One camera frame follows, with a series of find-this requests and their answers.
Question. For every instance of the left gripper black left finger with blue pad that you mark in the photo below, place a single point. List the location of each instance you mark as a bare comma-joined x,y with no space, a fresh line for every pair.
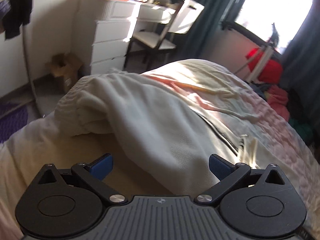
90,177

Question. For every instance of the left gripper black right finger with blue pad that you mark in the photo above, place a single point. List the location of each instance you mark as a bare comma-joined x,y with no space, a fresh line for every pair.
231,177

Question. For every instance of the cream zip-up sweat garment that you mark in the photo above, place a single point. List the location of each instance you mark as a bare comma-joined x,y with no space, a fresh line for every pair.
156,128

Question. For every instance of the green clothes heap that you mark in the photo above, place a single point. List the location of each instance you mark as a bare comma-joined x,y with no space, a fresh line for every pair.
303,129

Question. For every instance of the pink clothes pile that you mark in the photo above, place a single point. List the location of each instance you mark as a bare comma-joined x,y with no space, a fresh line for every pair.
277,99

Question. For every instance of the metal clothes rack pole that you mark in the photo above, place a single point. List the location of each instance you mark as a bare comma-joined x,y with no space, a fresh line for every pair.
34,99

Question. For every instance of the pastel pink bed sheet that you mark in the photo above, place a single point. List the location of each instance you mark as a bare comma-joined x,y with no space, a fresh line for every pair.
265,138

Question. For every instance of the garment steamer on pole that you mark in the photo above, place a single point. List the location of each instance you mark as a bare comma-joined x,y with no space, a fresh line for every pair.
266,52

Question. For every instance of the red cloth on steamer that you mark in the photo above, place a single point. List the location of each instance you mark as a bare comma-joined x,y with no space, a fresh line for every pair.
271,72

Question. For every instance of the open cardboard box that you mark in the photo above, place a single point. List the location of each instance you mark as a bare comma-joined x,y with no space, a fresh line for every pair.
64,69

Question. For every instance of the right teal curtain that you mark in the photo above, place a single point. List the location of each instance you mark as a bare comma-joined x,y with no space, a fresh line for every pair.
301,64

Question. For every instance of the teal curtain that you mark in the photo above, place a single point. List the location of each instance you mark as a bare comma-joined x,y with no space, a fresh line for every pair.
301,64
191,45

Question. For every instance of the white dresser with drawers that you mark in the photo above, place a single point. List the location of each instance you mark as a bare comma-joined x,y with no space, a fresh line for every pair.
102,30

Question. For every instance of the white and black chair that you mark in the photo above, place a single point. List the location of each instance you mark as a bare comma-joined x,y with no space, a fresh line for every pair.
155,44

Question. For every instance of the left teal curtain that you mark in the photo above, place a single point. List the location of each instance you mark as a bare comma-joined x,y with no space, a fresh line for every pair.
191,45

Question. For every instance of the dark window frame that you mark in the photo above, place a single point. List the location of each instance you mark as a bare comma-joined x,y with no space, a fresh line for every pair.
256,20

